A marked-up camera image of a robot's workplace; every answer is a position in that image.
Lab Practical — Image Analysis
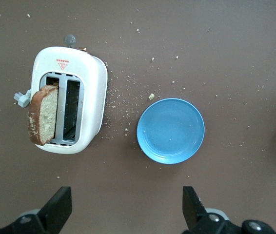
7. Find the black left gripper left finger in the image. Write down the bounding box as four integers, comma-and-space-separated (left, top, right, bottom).
6, 186, 73, 234

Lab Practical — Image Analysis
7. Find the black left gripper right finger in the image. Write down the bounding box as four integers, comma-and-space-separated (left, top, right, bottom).
182, 186, 244, 234

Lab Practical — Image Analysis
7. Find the brown bread slice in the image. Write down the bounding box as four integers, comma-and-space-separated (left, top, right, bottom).
28, 84, 59, 146

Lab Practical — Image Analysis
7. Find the blue plate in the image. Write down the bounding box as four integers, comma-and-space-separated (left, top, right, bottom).
137, 98, 205, 164

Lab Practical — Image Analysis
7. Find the grey toaster power plug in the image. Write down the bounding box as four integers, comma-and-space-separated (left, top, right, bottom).
13, 89, 33, 108

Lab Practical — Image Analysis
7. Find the white toaster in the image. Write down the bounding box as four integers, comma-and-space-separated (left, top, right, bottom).
31, 34, 109, 155

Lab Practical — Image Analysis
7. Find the brown tablecloth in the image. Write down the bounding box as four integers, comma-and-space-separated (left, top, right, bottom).
0, 0, 276, 234

